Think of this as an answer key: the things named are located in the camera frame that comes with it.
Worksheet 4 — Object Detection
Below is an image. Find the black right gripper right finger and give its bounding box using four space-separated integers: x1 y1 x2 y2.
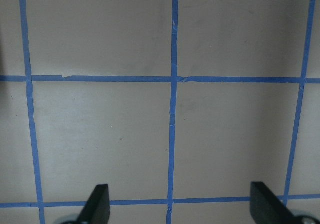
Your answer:
249 181 303 224

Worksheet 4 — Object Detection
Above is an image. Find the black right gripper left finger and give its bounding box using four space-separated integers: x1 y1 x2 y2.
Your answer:
75 184 111 224

